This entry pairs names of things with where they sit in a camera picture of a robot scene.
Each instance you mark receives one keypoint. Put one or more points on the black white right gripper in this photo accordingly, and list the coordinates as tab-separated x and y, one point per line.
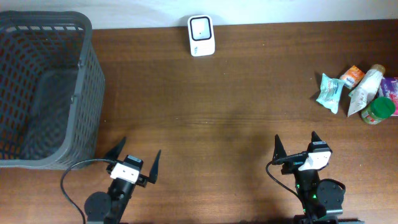
280	155

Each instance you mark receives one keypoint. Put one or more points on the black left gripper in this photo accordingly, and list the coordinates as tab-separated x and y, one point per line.
142	180

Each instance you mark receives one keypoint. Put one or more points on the mint green wipes pack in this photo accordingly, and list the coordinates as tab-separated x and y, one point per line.
330	93

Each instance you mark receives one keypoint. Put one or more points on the small orange white packet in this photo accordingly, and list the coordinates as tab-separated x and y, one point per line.
352	77

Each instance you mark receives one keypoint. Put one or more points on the white shampoo tube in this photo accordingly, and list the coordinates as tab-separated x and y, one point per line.
366	90

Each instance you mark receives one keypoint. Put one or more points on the green lid jar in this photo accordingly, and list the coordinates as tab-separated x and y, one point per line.
378	110

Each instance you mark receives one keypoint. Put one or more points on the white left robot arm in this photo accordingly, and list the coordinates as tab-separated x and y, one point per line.
108	207

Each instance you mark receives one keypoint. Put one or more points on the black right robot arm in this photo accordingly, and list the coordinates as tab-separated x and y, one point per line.
321	199

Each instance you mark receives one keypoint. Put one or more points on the white barcode scanner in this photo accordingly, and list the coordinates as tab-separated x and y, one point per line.
201	35

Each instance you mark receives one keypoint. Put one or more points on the grey plastic mesh basket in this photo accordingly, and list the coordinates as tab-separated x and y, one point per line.
52	90

